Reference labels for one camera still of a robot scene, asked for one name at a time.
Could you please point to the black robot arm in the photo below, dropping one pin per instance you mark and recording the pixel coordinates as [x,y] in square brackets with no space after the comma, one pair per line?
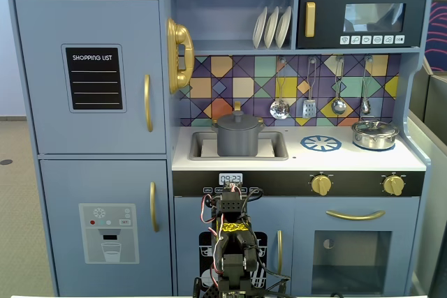
[228,207]

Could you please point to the shiny steel pot lid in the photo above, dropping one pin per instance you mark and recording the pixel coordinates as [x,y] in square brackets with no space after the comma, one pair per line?
[373,126]

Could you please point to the gray toy cooking pot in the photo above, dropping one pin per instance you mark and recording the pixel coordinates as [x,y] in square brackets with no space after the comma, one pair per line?
[237,141]

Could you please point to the gold toy faucet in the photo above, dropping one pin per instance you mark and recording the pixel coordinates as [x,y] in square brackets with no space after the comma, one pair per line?
[237,105]

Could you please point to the gray toy sink basin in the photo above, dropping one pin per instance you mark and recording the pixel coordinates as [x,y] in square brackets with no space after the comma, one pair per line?
[195,144]

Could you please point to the metal slotted skimmer spoon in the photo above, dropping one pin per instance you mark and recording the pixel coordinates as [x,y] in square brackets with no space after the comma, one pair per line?
[279,109]

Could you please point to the metal slotted spatula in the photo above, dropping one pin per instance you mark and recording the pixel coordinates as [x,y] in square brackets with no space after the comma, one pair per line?
[309,109]

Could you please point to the blue dishwasher door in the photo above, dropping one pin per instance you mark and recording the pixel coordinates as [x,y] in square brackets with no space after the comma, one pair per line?
[188,214]

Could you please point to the gold toy telephone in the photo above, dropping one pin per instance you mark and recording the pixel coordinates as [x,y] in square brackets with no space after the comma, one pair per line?
[179,36]

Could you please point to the white toy plate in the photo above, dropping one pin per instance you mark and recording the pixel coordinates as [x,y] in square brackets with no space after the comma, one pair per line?
[271,29]
[283,27]
[259,29]

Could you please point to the gold stove knob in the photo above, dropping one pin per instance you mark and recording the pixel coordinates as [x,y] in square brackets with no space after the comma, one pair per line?
[321,184]
[394,184]

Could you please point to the metal toy ladle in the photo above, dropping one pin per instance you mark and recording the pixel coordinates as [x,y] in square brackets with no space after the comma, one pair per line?
[338,106]

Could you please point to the blue oven door with window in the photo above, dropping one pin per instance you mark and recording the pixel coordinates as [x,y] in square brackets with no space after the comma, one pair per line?
[304,242]

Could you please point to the black shopping list chalkboard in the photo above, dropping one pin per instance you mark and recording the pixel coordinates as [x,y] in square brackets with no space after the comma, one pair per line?
[93,78]

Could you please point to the small metal spoon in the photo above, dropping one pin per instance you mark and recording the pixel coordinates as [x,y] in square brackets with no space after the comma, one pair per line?
[365,106]

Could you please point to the shiny steel toy pot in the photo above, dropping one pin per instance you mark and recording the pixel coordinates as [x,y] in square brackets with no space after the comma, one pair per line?
[373,142]

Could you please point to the blue fridge door with dispenser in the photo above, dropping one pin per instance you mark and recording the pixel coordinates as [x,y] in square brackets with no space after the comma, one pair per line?
[63,190]

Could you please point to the blue fridge door with chalkboard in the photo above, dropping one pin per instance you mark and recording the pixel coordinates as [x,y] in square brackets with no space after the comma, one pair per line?
[42,102]

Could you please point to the dark round floor cover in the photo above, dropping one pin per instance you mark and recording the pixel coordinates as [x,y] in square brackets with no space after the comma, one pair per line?
[6,162]

